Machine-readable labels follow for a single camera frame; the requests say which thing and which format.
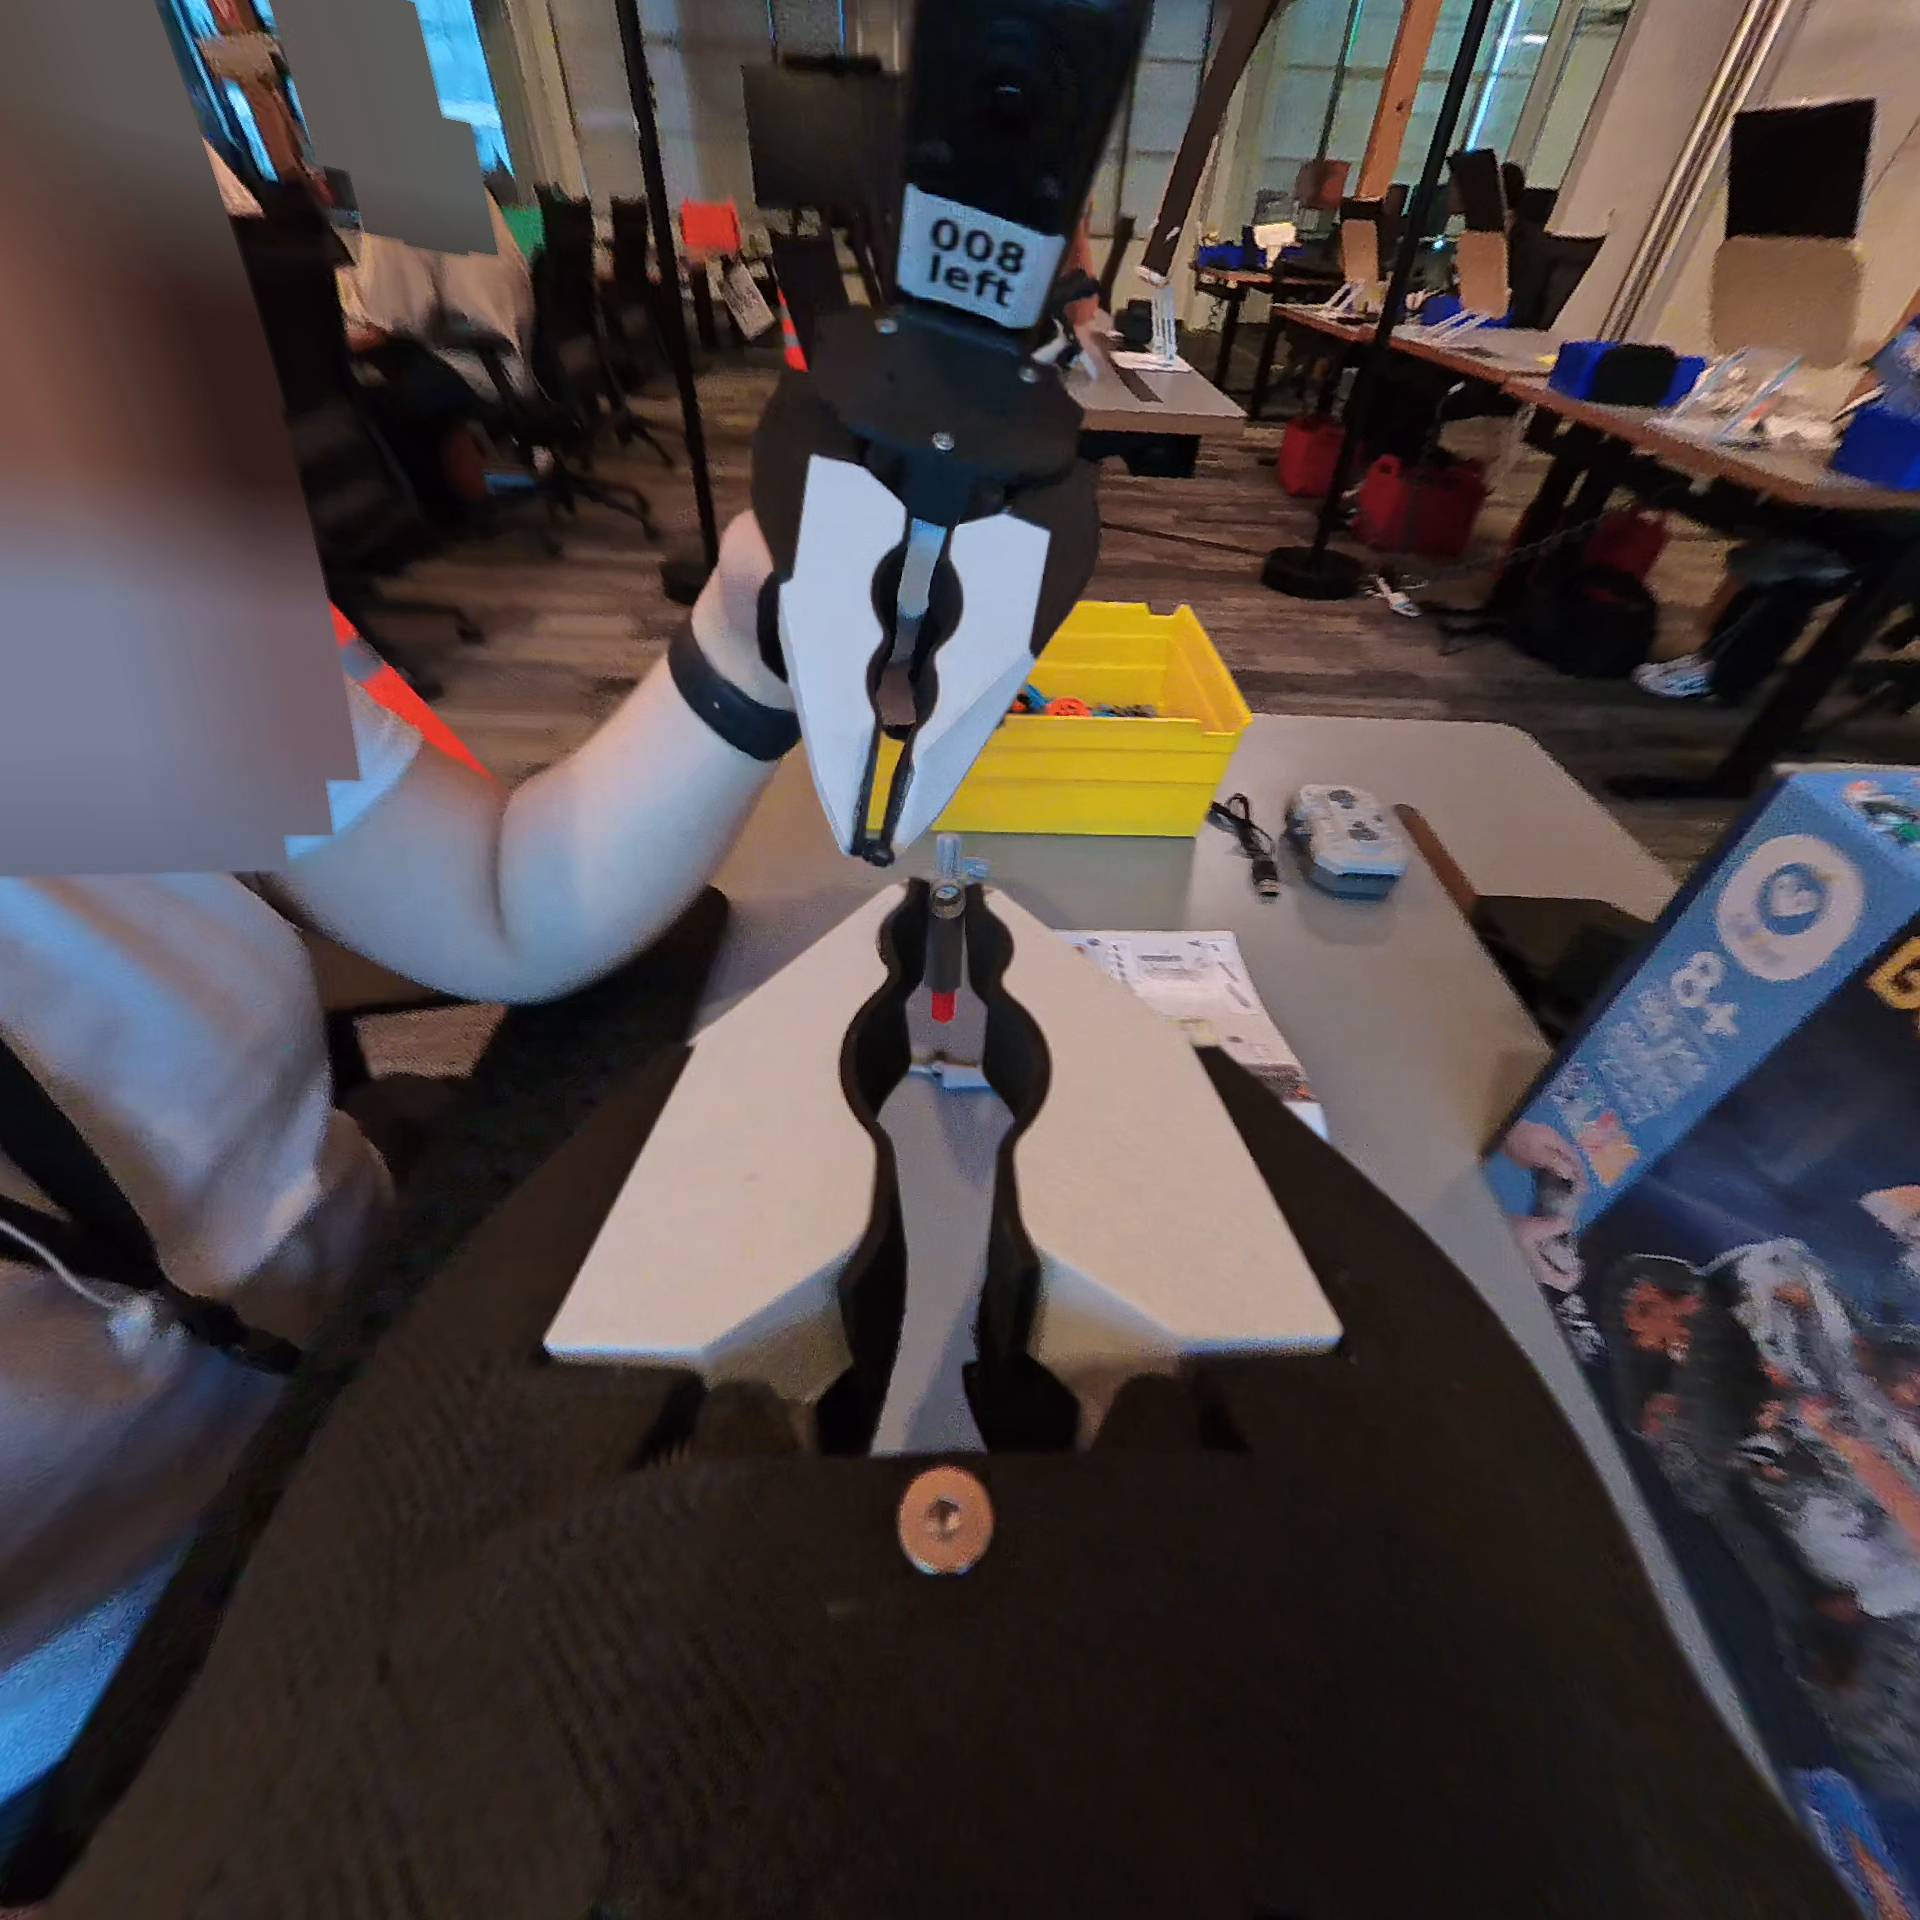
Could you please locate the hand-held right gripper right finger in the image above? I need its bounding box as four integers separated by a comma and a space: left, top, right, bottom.
960, 880, 1344, 1404

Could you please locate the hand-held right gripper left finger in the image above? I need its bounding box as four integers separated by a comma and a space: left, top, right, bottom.
544, 880, 922, 1404

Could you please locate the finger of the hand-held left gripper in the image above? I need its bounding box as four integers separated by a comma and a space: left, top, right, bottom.
875, 517, 1052, 867
774, 455, 922, 856

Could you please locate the grey axle with red tip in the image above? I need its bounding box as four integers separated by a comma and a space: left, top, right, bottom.
919, 832, 995, 1090

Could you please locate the person's left forearm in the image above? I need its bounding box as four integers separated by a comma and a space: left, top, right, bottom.
276, 661, 804, 1009

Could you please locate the grey desk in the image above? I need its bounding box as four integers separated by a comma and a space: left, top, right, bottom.
703, 712, 1800, 1801

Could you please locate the person's left hand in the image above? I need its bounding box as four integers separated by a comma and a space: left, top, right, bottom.
691, 508, 794, 700

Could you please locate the pile of toy building parts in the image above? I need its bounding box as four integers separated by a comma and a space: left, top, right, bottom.
1000, 683, 1203, 725

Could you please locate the black wristband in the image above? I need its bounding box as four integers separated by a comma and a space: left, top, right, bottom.
666, 627, 806, 764

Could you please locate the yellow plastic bin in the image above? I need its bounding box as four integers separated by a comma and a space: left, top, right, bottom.
931, 600, 1254, 839

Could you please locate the small grey table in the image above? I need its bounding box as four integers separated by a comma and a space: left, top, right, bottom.
1072, 323, 1251, 483

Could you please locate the printed instruction sheet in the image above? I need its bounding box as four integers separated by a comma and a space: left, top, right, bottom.
1056, 931, 1332, 1143

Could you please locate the black monitor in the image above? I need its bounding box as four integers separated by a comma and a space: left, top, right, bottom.
743, 57, 910, 212

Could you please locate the black floor stand pole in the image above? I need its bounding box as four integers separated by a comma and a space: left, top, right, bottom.
615, 0, 732, 605
1259, 0, 1502, 602

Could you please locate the black office chair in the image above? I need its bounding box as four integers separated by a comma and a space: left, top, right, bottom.
351, 323, 662, 561

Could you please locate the grey toy remote control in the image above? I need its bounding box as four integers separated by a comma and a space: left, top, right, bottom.
1285, 783, 1412, 904

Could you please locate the brown wooden stick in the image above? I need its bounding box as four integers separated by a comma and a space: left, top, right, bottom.
1394, 804, 1490, 922

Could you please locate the dark chair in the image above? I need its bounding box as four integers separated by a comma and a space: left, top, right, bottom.
1472, 889, 1652, 1040

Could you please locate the blue toy robot box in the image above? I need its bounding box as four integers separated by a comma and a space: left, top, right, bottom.
1480, 765, 1920, 1920

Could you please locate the black backpack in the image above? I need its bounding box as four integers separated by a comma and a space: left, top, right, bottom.
1510, 552, 1661, 682

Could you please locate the person's white shirt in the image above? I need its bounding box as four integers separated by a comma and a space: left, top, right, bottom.
0, 863, 399, 1652

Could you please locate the blue storage bin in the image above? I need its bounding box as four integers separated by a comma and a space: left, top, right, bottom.
1834, 402, 1920, 492
1549, 343, 1708, 408

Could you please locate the long brown work table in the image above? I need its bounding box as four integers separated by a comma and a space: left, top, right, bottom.
1276, 292, 1920, 799

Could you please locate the black square board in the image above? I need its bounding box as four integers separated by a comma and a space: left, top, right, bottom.
1725, 96, 1882, 242

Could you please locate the black usb cable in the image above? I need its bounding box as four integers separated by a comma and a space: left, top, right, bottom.
1207, 791, 1286, 904

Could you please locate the orange strap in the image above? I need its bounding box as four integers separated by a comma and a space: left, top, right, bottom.
327, 600, 496, 783

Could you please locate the white thin cable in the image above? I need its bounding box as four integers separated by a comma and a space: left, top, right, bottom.
0, 1211, 160, 1339

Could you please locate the black shoulder strap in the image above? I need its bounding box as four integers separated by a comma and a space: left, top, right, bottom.
0, 1036, 302, 1373

